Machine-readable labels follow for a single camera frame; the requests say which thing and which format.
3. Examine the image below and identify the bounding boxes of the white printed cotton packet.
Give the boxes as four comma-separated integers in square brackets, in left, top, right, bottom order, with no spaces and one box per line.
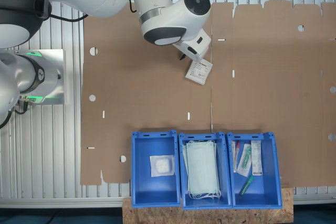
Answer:
[185,60,213,86]

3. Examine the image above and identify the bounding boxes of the clear bag of white cotton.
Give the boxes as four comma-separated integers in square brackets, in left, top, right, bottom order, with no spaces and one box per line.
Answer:
[149,154,175,177]

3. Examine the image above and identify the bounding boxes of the blue bin with cotton bag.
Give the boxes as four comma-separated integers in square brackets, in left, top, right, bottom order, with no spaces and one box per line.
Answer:
[131,129,182,208]

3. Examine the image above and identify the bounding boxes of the brown cardboard sheet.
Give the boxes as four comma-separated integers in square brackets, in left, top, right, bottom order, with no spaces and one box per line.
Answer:
[80,1,213,186]
[211,0,336,188]

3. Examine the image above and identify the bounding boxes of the pale green face mask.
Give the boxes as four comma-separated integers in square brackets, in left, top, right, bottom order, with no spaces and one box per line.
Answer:
[185,141,220,195]
[182,140,223,200]

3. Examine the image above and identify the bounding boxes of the red-capped tube in clear packet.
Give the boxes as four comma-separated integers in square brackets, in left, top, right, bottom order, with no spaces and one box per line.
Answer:
[232,141,242,174]

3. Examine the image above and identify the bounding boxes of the green syringe in clear packet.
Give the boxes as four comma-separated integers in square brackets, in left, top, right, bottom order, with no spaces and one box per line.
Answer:
[236,143,253,177]

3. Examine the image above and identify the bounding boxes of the long white printed packet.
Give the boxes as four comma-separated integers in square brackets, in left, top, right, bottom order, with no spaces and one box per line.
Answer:
[250,140,264,177]

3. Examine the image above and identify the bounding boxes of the loose green tube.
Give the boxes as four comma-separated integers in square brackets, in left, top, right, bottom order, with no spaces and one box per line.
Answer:
[239,175,255,197]

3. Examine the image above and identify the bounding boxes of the blue bin with face masks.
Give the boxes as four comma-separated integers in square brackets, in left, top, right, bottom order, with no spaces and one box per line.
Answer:
[177,131,233,210]

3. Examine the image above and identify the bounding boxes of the blue bin with tube packets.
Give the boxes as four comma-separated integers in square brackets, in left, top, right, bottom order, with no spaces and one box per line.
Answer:
[226,131,283,210]

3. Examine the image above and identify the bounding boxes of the wooden chipboard slab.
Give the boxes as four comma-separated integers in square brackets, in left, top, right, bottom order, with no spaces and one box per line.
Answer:
[122,182,294,224]

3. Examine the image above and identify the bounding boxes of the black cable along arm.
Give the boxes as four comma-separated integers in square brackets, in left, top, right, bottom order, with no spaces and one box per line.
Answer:
[50,0,139,23]

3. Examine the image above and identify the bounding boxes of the black base connector cable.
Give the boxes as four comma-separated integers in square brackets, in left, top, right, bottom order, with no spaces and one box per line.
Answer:
[0,97,30,130]

